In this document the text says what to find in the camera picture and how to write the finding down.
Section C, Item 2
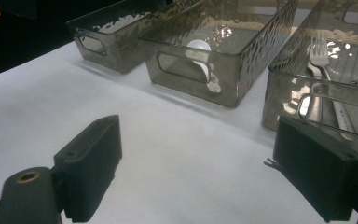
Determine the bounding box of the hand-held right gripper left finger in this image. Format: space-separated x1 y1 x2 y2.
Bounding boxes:
53 115 123 224

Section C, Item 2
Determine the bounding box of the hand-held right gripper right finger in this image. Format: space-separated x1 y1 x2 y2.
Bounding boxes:
272 115 358 224

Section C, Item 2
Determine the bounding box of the smoky clear plastic bin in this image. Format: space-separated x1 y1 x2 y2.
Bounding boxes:
139 0 299 109
65 0 200 75
261 0 358 166

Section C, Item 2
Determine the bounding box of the white ceramic spoon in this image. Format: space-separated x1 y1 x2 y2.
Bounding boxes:
186 39 222 94

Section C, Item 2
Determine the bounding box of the white table mat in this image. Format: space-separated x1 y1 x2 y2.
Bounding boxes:
0 40 358 224

